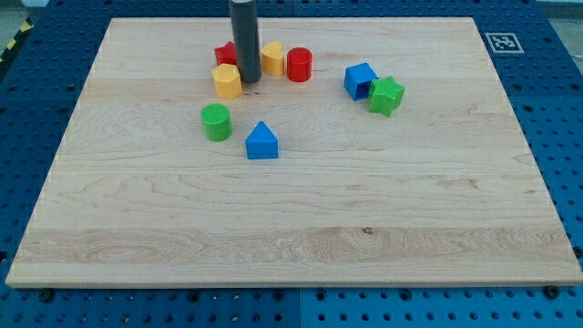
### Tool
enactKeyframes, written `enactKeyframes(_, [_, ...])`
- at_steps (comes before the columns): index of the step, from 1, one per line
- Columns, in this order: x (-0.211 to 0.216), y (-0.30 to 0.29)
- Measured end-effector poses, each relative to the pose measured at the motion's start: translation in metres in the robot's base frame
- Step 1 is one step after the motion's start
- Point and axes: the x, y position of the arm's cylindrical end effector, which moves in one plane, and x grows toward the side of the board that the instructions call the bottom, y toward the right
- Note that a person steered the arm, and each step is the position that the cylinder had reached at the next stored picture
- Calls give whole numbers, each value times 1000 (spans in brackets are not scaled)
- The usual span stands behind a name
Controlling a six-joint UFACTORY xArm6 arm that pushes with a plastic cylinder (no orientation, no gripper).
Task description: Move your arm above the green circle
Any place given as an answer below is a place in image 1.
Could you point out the grey cylindrical robot arm rod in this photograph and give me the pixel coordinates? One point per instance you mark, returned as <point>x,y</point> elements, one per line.
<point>244,25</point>

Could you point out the black bolt front left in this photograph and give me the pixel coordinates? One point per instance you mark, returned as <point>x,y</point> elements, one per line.
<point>46,295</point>

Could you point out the yellow heart block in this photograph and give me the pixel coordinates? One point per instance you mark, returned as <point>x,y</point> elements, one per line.
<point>272,59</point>

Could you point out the light wooden board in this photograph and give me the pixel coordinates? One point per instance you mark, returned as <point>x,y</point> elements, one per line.
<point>443,193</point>

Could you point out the black bolt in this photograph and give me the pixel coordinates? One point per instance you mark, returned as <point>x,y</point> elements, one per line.
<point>46,295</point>
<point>551,292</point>

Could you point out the blue triangle block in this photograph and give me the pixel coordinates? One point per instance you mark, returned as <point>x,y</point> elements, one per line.
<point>262,143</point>

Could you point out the yellow hexagon block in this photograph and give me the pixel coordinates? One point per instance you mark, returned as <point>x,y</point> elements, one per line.
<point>227,81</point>

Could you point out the blue cube block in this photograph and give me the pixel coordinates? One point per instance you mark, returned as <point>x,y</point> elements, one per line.
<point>358,79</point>

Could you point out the green star block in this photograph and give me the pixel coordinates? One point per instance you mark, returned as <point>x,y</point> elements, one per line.
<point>385,95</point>

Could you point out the red cylinder block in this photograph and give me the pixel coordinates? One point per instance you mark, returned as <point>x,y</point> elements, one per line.
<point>299,64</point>

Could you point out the red star block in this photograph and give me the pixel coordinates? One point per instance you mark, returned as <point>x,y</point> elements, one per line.
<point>226,54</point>

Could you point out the white fiducial marker tag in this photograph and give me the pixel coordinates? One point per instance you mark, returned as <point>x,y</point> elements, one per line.
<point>504,43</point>

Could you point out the black bolt front right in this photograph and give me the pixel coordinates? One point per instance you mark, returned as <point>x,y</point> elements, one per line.
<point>551,292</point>

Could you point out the green cylinder block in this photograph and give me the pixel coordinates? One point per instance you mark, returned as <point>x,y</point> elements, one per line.
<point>216,122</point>

